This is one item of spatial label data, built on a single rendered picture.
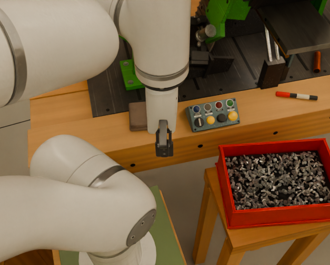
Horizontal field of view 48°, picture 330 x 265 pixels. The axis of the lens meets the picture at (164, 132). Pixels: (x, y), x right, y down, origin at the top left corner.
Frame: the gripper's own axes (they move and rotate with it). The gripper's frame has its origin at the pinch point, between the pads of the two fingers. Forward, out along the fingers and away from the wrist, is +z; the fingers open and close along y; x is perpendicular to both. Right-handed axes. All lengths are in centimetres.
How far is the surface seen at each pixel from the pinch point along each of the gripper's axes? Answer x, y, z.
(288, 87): 40, -45, 33
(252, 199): 22.8, -4.8, 36.0
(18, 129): -92, -97, 119
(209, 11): 13, -58, 13
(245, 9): 23, -53, 9
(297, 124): 42, -33, 39
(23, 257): -47, 2, 61
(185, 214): 7, -42, 123
